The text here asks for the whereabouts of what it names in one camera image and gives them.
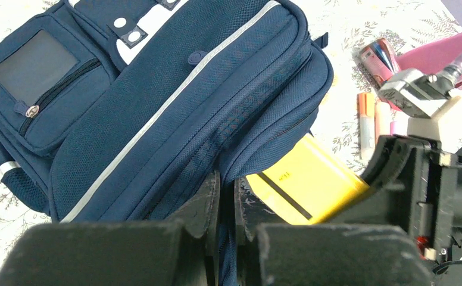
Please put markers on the pink box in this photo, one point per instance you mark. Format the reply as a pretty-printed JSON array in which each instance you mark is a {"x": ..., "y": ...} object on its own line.
[{"x": 435, "y": 56}]

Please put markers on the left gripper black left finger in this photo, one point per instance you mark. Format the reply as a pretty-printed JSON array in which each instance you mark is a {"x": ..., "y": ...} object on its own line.
[{"x": 180, "y": 250}]

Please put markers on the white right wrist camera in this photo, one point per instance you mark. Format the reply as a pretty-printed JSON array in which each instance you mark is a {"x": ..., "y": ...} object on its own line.
[{"x": 426, "y": 99}]

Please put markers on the yellow orange highlighter pen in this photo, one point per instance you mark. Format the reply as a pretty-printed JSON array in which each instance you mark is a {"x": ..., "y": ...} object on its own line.
[{"x": 382, "y": 119}]

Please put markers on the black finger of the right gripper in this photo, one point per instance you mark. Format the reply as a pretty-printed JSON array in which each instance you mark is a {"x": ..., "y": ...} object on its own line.
[{"x": 391, "y": 176}]

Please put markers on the yellow book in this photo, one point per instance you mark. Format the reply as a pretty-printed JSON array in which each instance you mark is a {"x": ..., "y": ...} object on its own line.
[{"x": 308, "y": 185}]

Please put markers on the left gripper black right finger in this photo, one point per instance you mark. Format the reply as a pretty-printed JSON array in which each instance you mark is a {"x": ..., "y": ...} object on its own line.
[{"x": 272, "y": 252}]

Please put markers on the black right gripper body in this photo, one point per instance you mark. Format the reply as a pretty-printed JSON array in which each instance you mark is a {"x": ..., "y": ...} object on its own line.
[{"x": 430, "y": 176}]

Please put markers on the navy blue student backpack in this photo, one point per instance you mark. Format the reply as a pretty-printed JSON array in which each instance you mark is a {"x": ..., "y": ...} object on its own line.
[{"x": 117, "y": 110}]

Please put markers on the pink highlighter pen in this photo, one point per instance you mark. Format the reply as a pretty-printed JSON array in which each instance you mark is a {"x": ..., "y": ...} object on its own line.
[{"x": 398, "y": 127}]

